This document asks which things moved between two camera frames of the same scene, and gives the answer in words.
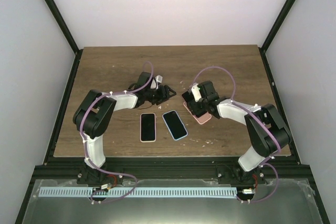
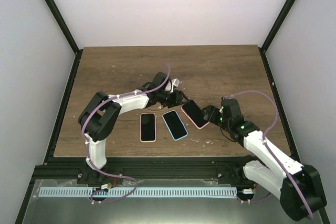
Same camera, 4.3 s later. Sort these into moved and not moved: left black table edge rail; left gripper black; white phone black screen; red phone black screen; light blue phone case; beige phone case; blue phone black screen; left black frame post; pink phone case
Moved: pink phone case; left gripper black; red phone black screen
Not moved: light blue phone case; white phone black screen; blue phone black screen; beige phone case; left black frame post; left black table edge rail
